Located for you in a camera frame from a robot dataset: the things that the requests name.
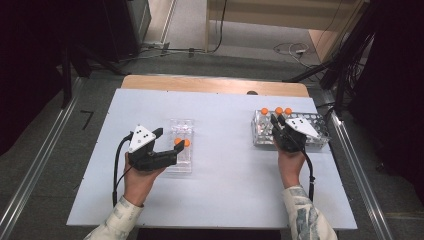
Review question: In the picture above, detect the person's right hand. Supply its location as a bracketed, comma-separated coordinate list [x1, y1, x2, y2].
[275, 145, 308, 190]

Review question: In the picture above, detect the dark cabinet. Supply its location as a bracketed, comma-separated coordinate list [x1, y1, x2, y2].
[99, 0, 152, 63]

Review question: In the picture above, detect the light wooden furniture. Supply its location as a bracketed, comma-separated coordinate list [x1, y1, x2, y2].
[204, 0, 368, 63]

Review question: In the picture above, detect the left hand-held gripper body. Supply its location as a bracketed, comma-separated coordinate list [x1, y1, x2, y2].
[127, 124, 168, 173]

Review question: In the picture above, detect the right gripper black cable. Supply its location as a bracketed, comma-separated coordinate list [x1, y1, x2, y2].
[299, 147, 316, 203]

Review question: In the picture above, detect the grey power strip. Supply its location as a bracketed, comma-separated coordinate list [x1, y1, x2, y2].
[143, 41, 171, 52]

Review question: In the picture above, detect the clear plastic tube rack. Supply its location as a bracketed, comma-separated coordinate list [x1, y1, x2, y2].
[163, 118, 195, 174]

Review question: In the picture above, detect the white floor cable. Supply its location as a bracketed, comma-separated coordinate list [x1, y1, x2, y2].
[273, 42, 322, 70]

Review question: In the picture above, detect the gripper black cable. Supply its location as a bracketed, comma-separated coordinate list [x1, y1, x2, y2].
[112, 131, 135, 208]
[299, 147, 316, 203]

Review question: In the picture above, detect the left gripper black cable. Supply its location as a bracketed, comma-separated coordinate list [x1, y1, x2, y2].
[112, 131, 135, 208]

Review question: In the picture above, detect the metal test tube rack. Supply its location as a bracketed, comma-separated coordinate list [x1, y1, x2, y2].
[251, 109, 332, 150]

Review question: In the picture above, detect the black stand with cables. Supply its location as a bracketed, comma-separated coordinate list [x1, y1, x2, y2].
[283, 0, 378, 116]

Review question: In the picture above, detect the black stand post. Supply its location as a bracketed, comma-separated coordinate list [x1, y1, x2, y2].
[61, 45, 73, 110]

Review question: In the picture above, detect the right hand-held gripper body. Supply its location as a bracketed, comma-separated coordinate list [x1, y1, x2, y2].
[272, 117, 322, 154]

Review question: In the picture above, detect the black hanging cable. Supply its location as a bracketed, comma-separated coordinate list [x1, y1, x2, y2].
[212, 0, 229, 54]

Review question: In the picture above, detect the person's left hand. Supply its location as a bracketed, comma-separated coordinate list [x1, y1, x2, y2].
[123, 151, 167, 207]

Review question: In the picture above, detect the aluminium floor rail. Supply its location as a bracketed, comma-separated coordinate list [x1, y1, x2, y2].
[321, 89, 396, 240]
[0, 77, 84, 235]

